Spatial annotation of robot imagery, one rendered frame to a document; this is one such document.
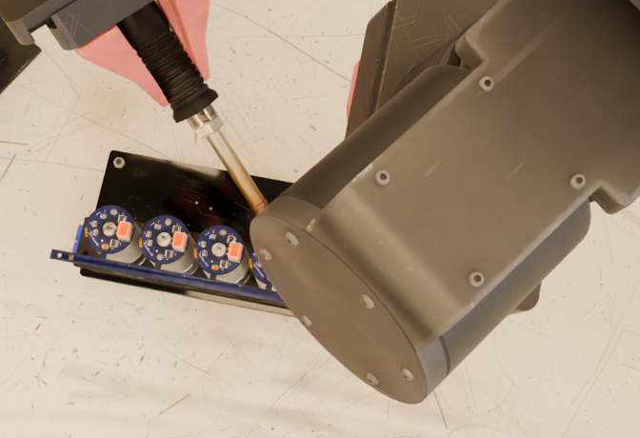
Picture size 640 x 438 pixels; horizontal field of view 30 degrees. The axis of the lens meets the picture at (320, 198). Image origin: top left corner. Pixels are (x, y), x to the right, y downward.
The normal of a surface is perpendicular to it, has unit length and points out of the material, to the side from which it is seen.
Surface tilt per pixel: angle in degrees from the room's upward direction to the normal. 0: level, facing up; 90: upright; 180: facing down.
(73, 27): 60
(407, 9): 20
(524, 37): 15
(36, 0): 30
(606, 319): 0
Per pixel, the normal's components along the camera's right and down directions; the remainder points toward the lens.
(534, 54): 0.22, -0.28
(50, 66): -0.04, -0.25
